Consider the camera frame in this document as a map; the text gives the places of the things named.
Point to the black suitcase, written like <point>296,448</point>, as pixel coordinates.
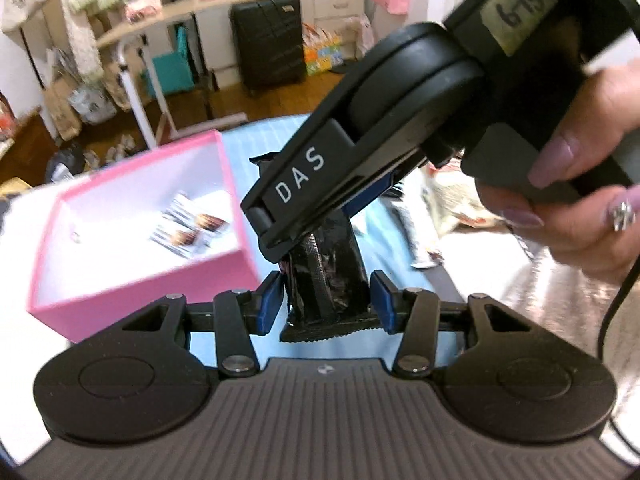
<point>270,45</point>

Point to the folding table with white legs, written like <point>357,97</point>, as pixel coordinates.
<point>200,7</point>

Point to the person's right hand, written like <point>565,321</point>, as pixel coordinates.
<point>595,125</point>

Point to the pink pouch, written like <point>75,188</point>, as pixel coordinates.
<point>142,10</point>

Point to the white printed plastic bag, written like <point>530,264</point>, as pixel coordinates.
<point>362,35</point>

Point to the colourful printed box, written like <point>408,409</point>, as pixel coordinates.
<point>324,55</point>

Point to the black snack packet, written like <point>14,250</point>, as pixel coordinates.
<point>325,280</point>

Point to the black bag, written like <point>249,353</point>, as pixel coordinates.
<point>65,162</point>

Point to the brown paper bag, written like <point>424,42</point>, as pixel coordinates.
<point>62,110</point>

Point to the pink box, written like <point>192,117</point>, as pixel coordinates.
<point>150,290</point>

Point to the brown patterned bag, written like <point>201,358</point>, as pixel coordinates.
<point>119,94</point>

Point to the black metal stand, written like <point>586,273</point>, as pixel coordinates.
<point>207,95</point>

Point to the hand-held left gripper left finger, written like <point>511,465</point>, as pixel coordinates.
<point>270,302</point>

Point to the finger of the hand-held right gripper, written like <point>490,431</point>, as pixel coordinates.
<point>300,175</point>
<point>371,195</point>

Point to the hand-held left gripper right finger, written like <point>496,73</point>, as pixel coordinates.
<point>382,302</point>

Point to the small white snack packet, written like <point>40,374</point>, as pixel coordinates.
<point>180,241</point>
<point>181,208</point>
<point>214,222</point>

